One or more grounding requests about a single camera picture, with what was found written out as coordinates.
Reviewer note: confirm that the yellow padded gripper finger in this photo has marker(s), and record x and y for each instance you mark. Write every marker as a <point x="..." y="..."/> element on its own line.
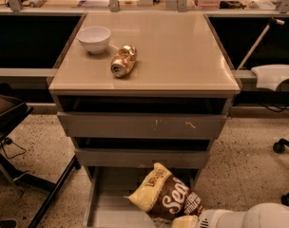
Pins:
<point x="185" y="222"/>

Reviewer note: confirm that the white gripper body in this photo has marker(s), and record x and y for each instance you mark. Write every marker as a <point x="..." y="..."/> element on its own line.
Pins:
<point x="215" y="219"/>

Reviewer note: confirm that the brown chip bag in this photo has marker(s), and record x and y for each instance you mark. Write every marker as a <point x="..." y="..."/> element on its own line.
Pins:
<point x="163" y="195"/>

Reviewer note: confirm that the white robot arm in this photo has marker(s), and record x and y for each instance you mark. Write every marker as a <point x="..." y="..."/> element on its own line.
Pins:
<point x="264" y="215"/>

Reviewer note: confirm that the grey bottom drawer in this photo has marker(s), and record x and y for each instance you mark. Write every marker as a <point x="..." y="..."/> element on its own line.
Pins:
<point x="110" y="207"/>

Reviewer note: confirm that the grey drawer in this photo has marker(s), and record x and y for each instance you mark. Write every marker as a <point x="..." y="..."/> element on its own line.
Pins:
<point x="110" y="207"/>
<point x="142" y="153"/>
<point x="144" y="117"/>

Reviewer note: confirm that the grey drawer cabinet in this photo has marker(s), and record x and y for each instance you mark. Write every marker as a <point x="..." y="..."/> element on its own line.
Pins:
<point x="178" y="57"/>

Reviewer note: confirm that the grey middle drawer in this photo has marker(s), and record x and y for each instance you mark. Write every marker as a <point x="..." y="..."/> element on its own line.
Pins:
<point x="142" y="153"/>

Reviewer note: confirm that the grey top drawer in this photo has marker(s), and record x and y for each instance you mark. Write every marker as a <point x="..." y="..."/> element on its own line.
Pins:
<point x="144" y="117"/>

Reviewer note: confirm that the white curved plastic cover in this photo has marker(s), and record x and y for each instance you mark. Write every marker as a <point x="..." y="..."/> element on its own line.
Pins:
<point x="270" y="76"/>

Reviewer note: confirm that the crushed gold soda can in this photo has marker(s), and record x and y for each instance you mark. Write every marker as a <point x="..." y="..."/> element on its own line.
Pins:
<point x="123" y="61"/>

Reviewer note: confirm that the white ceramic bowl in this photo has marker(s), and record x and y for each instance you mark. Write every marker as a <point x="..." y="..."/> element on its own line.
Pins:
<point x="94" y="39"/>

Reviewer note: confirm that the black chair left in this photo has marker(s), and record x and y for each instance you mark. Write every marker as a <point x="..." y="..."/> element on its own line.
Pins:
<point x="13" y="111"/>

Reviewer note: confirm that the white rod with tip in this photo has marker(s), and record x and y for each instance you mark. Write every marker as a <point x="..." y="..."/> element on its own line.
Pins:
<point x="272" y="21"/>

